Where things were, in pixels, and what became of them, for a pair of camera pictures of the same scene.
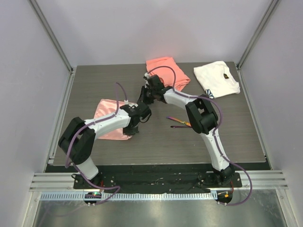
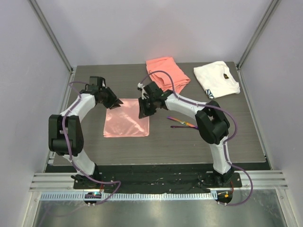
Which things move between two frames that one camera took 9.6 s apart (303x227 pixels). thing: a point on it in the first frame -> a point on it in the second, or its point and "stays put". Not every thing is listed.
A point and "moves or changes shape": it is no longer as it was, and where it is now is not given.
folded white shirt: [217, 79] stays put
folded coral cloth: [166, 74] stays put
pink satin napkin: [107, 108] moves or changes shape
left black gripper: [128, 132] -> [111, 105]
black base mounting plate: [160, 182] stays put
